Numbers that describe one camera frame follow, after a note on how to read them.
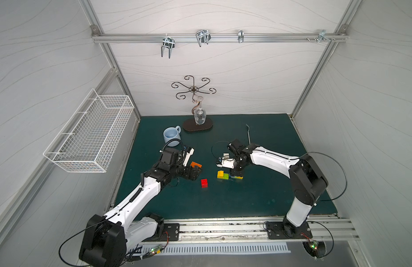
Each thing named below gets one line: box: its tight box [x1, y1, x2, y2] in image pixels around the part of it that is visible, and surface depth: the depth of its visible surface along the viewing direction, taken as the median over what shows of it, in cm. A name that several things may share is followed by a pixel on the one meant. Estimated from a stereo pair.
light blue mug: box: [163, 125, 181, 147], surface depth 105 cm
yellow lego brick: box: [217, 170, 225, 179], surface depth 90 cm
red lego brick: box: [200, 178, 209, 189], surface depth 88 cm
